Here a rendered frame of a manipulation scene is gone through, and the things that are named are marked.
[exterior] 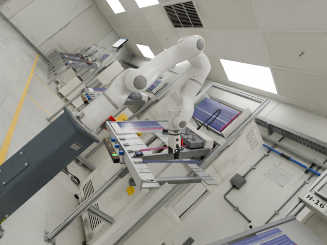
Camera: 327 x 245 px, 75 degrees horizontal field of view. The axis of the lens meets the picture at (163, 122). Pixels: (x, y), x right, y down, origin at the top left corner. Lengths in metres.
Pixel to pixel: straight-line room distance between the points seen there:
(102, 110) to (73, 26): 9.02
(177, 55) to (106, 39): 9.12
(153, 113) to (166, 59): 1.97
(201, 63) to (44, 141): 0.95
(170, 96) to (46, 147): 2.27
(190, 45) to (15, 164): 1.05
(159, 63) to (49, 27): 8.98
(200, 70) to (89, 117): 0.69
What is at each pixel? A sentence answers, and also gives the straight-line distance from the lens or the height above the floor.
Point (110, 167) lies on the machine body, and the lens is 2.17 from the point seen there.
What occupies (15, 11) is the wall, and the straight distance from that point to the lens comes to 10.09.
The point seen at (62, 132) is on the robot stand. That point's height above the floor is 0.61.
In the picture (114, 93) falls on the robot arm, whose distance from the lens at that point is 1.14.
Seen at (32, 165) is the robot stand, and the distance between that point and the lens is 1.20.
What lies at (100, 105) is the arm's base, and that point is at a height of 0.84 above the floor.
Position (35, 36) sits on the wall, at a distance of 10.05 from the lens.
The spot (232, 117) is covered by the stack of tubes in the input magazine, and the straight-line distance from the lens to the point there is 1.95.
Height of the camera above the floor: 0.90
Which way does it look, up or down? 6 degrees up
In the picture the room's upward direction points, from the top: 48 degrees clockwise
